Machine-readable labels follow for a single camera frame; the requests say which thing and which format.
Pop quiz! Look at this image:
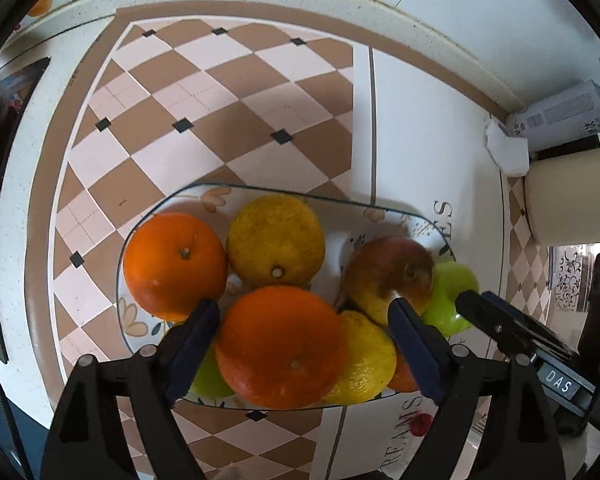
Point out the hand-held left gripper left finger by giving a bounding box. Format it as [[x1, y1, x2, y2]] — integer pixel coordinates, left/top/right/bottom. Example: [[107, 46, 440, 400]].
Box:
[[40, 298, 221, 480]]

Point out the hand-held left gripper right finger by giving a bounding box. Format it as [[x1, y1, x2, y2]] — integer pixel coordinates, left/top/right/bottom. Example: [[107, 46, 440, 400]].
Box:
[[387, 297, 566, 480]]

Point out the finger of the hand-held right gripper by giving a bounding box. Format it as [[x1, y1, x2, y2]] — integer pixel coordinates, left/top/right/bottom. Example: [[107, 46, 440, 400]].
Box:
[[454, 291, 536, 361], [482, 291, 578, 358]]

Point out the brownish orange fruit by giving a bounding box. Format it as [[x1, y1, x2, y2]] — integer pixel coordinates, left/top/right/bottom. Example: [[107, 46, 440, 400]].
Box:
[[386, 350, 421, 393]]

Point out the green apple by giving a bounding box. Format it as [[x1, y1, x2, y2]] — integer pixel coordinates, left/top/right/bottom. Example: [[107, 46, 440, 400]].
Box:
[[421, 261, 480, 338], [162, 322, 236, 398]]

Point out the yellow citrus fruit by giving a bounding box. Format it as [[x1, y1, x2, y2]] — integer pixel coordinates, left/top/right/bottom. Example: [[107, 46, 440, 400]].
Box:
[[226, 194, 326, 288], [322, 310, 397, 406]]

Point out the red apple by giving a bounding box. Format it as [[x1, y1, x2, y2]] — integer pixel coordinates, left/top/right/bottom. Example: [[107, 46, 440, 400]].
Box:
[[341, 236, 436, 328]]

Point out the orange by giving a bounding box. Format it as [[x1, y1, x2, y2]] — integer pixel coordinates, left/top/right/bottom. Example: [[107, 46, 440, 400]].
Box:
[[123, 212, 229, 322], [215, 285, 350, 410]]

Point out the floral oval plate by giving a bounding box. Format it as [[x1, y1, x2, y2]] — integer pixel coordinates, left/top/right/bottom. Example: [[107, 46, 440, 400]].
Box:
[[116, 182, 453, 411]]

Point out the glass sliding door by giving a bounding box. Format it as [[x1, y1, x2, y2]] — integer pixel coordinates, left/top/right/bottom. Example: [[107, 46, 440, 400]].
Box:
[[550, 242, 600, 313]]

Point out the cream utensil holder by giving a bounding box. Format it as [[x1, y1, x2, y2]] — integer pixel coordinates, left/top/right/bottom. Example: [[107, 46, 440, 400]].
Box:
[[524, 147, 600, 247]]

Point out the white crumpled cloth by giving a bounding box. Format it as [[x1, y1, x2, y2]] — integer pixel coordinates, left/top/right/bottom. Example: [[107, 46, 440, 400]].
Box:
[[482, 119, 531, 177]]

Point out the grey spray can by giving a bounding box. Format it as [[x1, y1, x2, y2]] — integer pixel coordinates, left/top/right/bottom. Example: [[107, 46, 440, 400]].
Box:
[[505, 55, 600, 153]]

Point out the checkered table mat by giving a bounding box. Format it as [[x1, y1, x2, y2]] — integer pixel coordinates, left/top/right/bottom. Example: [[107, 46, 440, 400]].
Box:
[[25, 2, 556, 480]]

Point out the black gas stove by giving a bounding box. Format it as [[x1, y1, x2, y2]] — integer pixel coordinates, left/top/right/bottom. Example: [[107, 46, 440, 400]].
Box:
[[0, 57, 51, 363]]

